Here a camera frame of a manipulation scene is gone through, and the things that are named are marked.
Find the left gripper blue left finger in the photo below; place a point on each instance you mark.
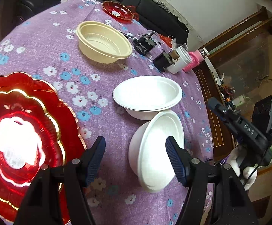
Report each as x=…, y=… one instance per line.
x=93, y=159

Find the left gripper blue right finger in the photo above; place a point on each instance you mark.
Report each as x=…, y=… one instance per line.
x=179, y=159

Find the white foam bowl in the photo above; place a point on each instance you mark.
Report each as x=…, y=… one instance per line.
x=144, y=96
x=147, y=155

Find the beige plastic bowl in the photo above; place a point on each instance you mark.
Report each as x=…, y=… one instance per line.
x=102, y=43

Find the white gloved operator hand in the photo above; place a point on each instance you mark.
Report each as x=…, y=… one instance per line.
x=249, y=173

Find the wooden cabinet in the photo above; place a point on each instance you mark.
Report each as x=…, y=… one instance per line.
x=238, y=70

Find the purple floral tablecloth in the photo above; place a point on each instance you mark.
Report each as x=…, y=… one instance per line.
x=46, y=47

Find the black jar with cork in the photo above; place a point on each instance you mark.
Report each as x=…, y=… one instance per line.
x=165, y=60

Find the white plastic container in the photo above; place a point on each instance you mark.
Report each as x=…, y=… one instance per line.
x=179, y=59

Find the pink sleeved thermos bottle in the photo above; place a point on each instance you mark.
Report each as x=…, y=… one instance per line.
x=197, y=57

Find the black power adapter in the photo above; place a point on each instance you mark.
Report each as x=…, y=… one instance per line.
x=144, y=44

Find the small red glass plate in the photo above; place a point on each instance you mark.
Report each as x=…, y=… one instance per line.
x=117, y=11

